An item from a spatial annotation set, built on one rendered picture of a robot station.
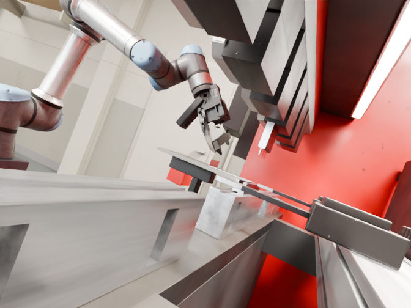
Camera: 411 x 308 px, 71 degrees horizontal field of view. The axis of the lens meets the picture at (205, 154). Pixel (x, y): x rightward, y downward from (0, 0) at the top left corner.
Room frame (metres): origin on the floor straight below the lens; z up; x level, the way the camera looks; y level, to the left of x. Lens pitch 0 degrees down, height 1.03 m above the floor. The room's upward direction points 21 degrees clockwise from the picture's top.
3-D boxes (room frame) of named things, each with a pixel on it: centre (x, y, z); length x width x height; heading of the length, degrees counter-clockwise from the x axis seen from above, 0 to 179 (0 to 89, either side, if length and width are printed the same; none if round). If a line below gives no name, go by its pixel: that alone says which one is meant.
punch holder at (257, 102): (0.68, -0.09, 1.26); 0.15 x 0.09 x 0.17; 158
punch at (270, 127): (0.84, -0.15, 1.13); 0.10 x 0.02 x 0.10; 158
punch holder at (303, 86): (0.86, -0.16, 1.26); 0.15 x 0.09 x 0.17; 158
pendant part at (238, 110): (2.12, -0.12, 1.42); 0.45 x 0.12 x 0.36; 172
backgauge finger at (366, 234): (0.43, -0.16, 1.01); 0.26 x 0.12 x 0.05; 68
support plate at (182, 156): (0.89, -0.02, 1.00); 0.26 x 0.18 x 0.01; 68
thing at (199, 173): (0.91, 0.02, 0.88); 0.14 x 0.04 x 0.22; 68
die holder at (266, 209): (1.35, -0.36, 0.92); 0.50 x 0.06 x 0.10; 158
